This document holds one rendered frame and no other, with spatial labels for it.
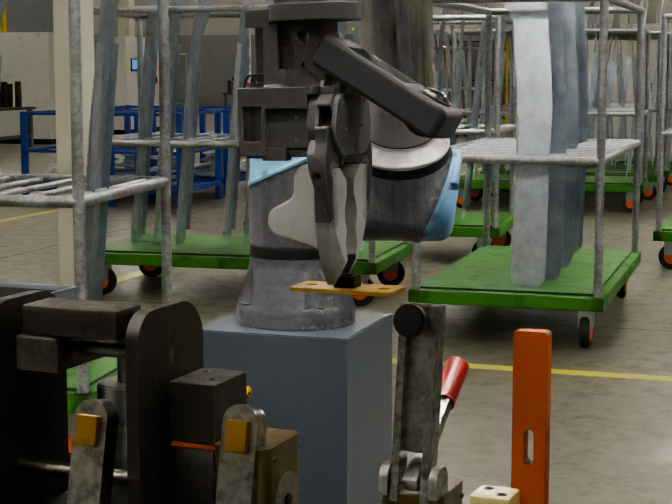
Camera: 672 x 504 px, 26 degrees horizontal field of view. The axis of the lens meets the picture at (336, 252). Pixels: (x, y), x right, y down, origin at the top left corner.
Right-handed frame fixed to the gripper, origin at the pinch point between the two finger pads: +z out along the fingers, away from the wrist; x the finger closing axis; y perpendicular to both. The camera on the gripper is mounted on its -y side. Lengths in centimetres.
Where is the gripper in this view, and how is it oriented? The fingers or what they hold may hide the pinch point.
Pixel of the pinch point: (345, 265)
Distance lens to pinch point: 112.2
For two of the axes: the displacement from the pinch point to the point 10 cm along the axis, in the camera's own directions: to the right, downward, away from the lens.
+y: -9.2, -0.3, 3.9
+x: -3.9, 1.2, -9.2
